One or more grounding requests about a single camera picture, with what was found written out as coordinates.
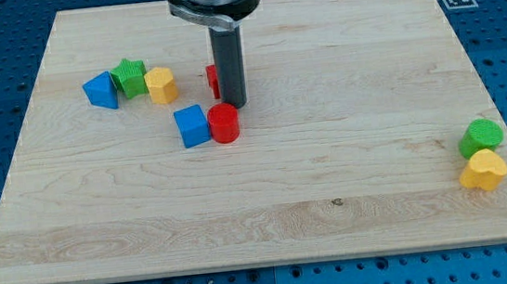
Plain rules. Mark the red cylinder block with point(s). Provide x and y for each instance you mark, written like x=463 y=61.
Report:
x=223 y=123

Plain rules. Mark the yellow hexagon block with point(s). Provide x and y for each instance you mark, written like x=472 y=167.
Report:
x=161 y=85

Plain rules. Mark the green star block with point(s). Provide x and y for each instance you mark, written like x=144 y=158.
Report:
x=128 y=77

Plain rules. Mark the blue cube block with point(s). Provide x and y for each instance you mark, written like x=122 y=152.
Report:
x=192 y=125

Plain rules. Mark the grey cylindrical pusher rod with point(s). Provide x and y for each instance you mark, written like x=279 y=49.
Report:
x=226 y=47

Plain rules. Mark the blue triangle block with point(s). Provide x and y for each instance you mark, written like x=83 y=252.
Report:
x=101 y=92

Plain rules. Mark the green cylinder block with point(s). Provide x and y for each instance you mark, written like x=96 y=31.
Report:
x=480 y=134

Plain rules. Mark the red star block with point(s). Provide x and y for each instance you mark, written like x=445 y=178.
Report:
x=211 y=74

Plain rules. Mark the wooden board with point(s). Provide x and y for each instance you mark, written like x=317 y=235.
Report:
x=348 y=147

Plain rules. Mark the yellow heart block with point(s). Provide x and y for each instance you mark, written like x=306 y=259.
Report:
x=484 y=170

